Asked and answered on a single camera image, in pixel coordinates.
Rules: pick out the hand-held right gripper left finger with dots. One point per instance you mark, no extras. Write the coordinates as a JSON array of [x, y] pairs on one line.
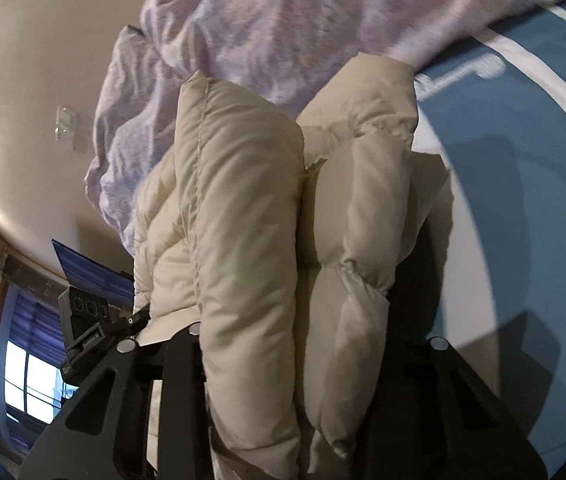
[[183, 355]]

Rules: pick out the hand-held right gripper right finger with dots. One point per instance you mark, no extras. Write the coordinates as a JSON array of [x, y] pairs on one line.
[[443, 375]]

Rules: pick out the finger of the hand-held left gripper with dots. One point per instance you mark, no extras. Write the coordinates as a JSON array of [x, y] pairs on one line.
[[135, 322]]

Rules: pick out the beige puffer jacket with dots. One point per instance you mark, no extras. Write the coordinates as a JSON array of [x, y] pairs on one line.
[[243, 210]]

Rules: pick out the blue curtain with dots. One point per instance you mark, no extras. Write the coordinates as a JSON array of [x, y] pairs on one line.
[[33, 320]]

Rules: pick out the blue striped panel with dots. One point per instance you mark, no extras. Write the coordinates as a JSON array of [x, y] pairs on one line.
[[93, 270]]

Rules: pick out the window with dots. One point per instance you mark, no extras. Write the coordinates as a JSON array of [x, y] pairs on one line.
[[28, 375]]

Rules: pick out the blue white-striped bed sheet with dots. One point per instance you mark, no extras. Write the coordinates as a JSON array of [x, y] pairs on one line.
[[538, 160]]

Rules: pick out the lilac duvet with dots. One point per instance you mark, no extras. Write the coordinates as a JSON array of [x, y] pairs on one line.
[[288, 20]]

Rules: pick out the white wall switch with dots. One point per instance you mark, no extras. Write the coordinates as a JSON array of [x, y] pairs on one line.
[[65, 127]]

